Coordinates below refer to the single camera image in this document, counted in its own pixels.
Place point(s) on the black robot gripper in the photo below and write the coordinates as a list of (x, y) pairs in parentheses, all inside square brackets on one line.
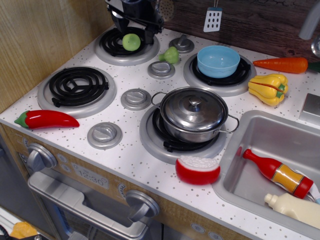
[(139, 11)]

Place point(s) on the green toy pear bottom half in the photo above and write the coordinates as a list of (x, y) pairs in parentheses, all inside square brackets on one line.
[(131, 42)]

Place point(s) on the green toy pear half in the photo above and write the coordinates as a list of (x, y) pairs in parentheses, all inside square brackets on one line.
[(131, 42), (171, 55)]

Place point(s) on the green toy pear top half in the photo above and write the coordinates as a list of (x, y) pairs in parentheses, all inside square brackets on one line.
[(171, 55)]

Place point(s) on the light blue plastic bowl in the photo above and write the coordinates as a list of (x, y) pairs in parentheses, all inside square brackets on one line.
[(217, 61)]

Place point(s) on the red bowl of rice toy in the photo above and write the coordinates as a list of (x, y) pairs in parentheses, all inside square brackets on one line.
[(196, 170)]

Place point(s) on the back left black burner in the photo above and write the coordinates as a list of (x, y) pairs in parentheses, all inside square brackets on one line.
[(108, 47)]

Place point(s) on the black burner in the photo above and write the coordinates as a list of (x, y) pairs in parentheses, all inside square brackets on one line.
[(108, 47), (230, 86), (154, 144), (79, 91)]

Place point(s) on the hanging silver slotted ladle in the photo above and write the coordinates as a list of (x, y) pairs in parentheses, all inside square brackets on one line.
[(166, 9)]

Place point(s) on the silver stovetop knob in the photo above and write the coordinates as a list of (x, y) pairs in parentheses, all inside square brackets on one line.
[(135, 99), (161, 70), (105, 135), (183, 44)]

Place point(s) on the silver stovetop knob back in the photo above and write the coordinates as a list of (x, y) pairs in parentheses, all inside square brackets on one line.
[(183, 44)]

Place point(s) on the hanging white slotted spatula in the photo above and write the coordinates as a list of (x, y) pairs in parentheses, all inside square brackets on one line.
[(213, 18)]

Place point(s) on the front left black burner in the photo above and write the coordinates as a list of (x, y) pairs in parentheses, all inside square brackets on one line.
[(79, 91)]

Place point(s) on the steel pot with lid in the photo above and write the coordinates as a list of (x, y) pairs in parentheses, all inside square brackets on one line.
[(193, 114)]

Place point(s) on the silver stovetop knob front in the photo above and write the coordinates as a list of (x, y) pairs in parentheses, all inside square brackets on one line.
[(105, 135)]

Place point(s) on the front right black burner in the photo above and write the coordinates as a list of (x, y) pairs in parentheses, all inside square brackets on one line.
[(154, 144)]

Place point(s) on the back right black burner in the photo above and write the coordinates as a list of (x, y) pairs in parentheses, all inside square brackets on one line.
[(230, 86)]

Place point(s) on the red toy chili pepper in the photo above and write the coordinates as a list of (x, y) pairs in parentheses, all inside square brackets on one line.
[(40, 119)]

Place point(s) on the yellow toy bell pepper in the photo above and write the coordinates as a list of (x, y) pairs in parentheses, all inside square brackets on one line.
[(270, 89)]

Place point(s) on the oven digital clock display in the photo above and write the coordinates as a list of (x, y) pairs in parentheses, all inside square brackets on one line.
[(91, 176)]

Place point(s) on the left silver oven knob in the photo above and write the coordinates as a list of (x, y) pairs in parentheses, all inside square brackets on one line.
[(40, 158)]

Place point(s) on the silver oven knob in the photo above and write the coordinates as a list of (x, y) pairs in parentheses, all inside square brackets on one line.
[(40, 158), (141, 205)]

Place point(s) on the orange toy carrot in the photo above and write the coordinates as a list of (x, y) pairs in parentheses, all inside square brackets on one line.
[(294, 65)]

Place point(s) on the silver toy faucet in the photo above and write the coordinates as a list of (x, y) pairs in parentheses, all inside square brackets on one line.
[(309, 26)]

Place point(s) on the right silver oven knob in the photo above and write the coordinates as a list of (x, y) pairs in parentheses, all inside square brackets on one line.
[(141, 205)]

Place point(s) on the silver faucet base block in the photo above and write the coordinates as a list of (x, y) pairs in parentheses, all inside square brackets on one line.
[(310, 111)]

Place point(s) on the silver toy sink basin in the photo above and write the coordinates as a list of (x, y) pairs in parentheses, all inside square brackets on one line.
[(240, 181)]

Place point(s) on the red toy ketchup bottle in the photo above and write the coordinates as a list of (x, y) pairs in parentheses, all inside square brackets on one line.
[(277, 172)]

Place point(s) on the yellow object bottom left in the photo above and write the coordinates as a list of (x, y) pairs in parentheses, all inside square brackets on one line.
[(23, 230)]

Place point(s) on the cream toy mayonnaise bottle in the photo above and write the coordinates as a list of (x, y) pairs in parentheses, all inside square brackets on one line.
[(299, 209)]

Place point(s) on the silver oven door handle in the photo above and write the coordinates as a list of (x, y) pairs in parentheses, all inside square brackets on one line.
[(79, 217)]

